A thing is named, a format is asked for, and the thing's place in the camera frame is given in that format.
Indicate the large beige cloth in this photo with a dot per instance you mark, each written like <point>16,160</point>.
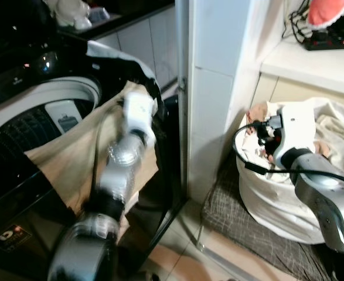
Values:
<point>66,164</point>

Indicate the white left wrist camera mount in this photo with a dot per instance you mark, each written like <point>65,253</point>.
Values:
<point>139,114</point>

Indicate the black washer lid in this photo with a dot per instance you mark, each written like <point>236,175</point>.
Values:
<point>169,175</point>

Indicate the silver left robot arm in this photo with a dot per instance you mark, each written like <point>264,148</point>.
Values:
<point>116,175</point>

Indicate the black counter top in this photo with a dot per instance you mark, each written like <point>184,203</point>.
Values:
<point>130,14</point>

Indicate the white plush item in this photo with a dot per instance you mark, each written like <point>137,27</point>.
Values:
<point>69,12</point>

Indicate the white fabric laundry bag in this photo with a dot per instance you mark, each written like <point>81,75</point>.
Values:
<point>271,205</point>

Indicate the pink cloth with white trim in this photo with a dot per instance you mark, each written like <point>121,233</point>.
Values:
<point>324,12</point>

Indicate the pale pink garment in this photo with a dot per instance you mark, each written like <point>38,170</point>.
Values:
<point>324,149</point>

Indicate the black power strip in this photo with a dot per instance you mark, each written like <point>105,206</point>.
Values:
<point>330,41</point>

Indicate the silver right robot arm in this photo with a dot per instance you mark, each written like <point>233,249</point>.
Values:
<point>324,205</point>

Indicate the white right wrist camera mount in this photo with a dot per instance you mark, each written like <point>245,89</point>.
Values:
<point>297,126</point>

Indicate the black top-load washing machine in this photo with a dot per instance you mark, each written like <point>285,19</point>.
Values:
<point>19,234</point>

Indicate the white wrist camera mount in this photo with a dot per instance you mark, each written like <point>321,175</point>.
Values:
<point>297,126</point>
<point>139,114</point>

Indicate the white shelf unit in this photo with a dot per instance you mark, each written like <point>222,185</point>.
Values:
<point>218,88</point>

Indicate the grey patterned floor mat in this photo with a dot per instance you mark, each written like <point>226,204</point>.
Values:
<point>230,216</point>

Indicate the cream garment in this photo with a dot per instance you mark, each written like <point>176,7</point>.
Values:
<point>339,132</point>

